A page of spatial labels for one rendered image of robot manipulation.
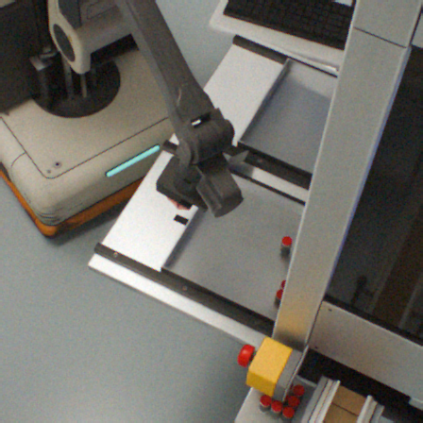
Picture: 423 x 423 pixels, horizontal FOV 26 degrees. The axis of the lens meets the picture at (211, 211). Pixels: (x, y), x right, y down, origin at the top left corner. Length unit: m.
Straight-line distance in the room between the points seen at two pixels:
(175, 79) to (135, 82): 1.40
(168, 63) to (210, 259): 0.52
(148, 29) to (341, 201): 0.45
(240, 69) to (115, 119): 0.74
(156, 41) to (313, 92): 0.70
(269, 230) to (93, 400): 0.98
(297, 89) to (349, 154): 0.98
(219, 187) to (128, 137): 1.28
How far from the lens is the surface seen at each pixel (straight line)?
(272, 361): 1.59
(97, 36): 2.28
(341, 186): 1.17
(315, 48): 2.27
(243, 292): 1.80
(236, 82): 2.08
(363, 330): 1.48
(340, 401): 1.69
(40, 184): 2.65
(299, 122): 2.03
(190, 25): 3.38
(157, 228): 1.86
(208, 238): 1.85
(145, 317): 2.74
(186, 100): 1.44
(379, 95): 1.02
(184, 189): 1.56
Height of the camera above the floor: 2.50
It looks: 59 degrees down
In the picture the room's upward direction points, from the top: 5 degrees clockwise
